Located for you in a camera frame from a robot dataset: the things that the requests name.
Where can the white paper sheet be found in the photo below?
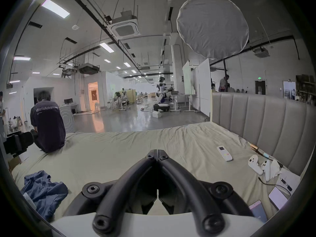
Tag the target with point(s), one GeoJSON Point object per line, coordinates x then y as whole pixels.
{"type": "Point", "coordinates": [292, 178]}

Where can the slim copper and blue tube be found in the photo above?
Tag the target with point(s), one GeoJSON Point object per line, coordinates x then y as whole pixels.
{"type": "Point", "coordinates": [259, 150]}

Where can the white hand controller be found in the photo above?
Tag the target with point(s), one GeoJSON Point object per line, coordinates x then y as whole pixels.
{"type": "Point", "coordinates": [254, 164]}
{"type": "Point", "coordinates": [267, 169]}

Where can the white humanoid robot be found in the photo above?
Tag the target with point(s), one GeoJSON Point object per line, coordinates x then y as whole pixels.
{"type": "Point", "coordinates": [161, 95]}

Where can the black office chair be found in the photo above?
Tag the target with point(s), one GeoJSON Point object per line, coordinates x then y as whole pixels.
{"type": "Point", "coordinates": [18, 142]}

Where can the phone with dark screen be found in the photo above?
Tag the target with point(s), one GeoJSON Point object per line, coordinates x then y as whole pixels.
{"type": "Point", "coordinates": [258, 211]}

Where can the white standing table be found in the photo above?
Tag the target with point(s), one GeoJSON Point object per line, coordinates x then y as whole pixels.
{"type": "Point", "coordinates": [179, 99]}

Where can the white washing machine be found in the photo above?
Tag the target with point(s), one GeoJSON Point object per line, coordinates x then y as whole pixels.
{"type": "Point", "coordinates": [67, 118]}

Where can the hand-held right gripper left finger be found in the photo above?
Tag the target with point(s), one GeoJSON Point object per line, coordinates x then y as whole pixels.
{"type": "Point", "coordinates": [128, 179]}

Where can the round white softbox lamp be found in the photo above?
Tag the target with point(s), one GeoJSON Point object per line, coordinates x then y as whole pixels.
{"type": "Point", "coordinates": [212, 25]}

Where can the bed with beige sheet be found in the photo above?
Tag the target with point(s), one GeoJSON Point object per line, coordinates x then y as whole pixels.
{"type": "Point", "coordinates": [111, 152]}

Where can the grey padded headboard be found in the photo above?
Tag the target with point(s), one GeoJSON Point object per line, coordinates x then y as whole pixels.
{"type": "Point", "coordinates": [266, 122]}

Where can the small white box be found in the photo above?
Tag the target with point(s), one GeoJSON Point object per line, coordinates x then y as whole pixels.
{"type": "Point", "coordinates": [157, 114]}

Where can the white remote control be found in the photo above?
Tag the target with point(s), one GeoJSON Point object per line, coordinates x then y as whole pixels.
{"type": "Point", "coordinates": [225, 153]}

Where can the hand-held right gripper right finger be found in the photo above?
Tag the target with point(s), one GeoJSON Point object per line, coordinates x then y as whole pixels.
{"type": "Point", "coordinates": [187, 179]}

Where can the blue garment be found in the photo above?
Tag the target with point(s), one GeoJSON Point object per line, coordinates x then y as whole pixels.
{"type": "Point", "coordinates": [44, 192]}

